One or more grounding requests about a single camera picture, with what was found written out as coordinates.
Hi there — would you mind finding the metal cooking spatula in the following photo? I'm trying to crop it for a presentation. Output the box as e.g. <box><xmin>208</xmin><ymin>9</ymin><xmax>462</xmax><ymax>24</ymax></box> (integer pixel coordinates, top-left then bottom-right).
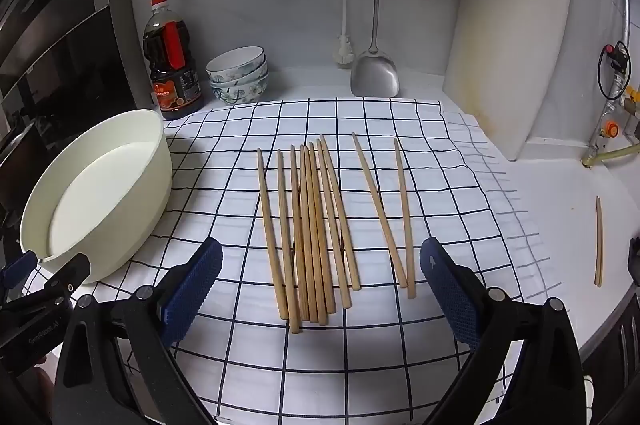
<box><xmin>350</xmin><ymin>0</ymin><xmax>401</xmax><ymax>98</ymax></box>

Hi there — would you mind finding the white plastic cutting board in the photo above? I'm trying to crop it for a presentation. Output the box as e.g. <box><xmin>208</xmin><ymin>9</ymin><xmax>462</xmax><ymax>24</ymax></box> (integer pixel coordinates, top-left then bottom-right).
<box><xmin>442</xmin><ymin>0</ymin><xmax>573</xmax><ymax>162</ymax></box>

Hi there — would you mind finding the black range hood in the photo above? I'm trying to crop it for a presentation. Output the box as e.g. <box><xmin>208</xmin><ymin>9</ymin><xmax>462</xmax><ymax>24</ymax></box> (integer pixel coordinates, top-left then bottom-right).
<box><xmin>0</xmin><ymin>0</ymin><xmax>136</xmax><ymax>226</ymax></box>

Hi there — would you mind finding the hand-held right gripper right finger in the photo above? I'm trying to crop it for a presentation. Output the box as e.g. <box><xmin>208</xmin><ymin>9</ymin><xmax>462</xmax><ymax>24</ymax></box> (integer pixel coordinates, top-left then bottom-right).
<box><xmin>420</xmin><ymin>236</ymin><xmax>586</xmax><ymax>425</ymax></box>

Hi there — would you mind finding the gas pipe valve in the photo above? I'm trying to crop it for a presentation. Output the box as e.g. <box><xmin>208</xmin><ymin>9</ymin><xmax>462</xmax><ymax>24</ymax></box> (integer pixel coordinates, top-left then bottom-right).
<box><xmin>582</xmin><ymin>0</ymin><xmax>640</xmax><ymax>166</ymax></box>

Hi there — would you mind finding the dark soy sauce bottle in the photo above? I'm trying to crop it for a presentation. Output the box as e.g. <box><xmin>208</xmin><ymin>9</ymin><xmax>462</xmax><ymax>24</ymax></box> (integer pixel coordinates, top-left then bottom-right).
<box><xmin>143</xmin><ymin>0</ymin><xmax>205</xmax><ymax>120</ymax></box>

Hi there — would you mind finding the wooden chopstick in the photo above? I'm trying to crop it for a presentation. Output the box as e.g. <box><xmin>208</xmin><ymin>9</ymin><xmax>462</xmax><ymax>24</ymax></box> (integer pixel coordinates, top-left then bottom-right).
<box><xmin>351</xmin><ymin>132</ymin><xmax>408</xmax><ymax>289</ymax></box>
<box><xmin>594</xmin><ymin>196</ymin><xmax>604</xmax><ymax>288</ymax></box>
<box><xmin>393</xmin><ymin>137</ymin><xmax>417</xmax><ymax>300</ymax></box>

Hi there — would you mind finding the white floral ceramic bowl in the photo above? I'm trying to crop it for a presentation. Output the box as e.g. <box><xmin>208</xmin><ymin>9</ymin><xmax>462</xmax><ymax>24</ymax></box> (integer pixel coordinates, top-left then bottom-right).
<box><xmin>210</xmin><ymin>75</ymin><xmax>270</xmax><ymax>106</ymax></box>
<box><xmin>206</xmin><ymin>46</ymin><xmax>265</xmax><ymax>80</ymax></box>
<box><xmin>209</xmin><ymin>65</ymin><xmax>268</xmax><ymax>90</ymax></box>

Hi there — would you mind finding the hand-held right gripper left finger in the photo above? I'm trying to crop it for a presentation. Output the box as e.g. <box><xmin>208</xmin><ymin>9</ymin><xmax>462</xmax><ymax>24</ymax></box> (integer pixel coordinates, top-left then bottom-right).
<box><xmin>52</xmin><ymin>237</ymin><xmax>223</xmax><ymax>425</ymax></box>

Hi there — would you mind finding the cream plastic basin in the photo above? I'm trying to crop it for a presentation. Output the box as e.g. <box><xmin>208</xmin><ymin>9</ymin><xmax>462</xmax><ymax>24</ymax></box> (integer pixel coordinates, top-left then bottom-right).
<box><xmin>19</xmin><ymin>109</ymin><xmax>173</xmax><ymax>285</ymax></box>

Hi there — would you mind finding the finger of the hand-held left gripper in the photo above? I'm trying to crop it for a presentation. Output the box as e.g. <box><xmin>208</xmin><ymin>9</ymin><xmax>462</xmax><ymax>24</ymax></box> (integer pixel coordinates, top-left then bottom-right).
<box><xmin>30</xmin><ymin>253</ymin><xmax>91</xmax><ymax>302</ymax></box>
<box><xmin>0</xmin><ymin>250</ymin><xmax>38</xmax><ymax>303</ymax></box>

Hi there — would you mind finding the pale green gas hose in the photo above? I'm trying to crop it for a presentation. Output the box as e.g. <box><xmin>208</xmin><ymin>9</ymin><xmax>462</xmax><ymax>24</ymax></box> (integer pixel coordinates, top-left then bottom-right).
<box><xmin>581</xmin><ymin>144</ymin><xmax>640</xmax><ymax>166</ymax></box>

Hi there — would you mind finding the row of wooden chopsticks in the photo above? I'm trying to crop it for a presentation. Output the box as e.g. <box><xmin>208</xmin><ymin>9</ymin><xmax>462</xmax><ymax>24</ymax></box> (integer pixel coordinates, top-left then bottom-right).
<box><xmin>256</xmin><ymin>134</ymin><xmax>362</xmax><ymax>335</ymax></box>

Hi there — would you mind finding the white checkered cloth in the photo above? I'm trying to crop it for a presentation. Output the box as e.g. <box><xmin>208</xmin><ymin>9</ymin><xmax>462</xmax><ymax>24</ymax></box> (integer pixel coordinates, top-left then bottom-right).
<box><xmin>65</xmin><ymin>97</ymin><xmax>551</xmax><ymax>425</ymax></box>

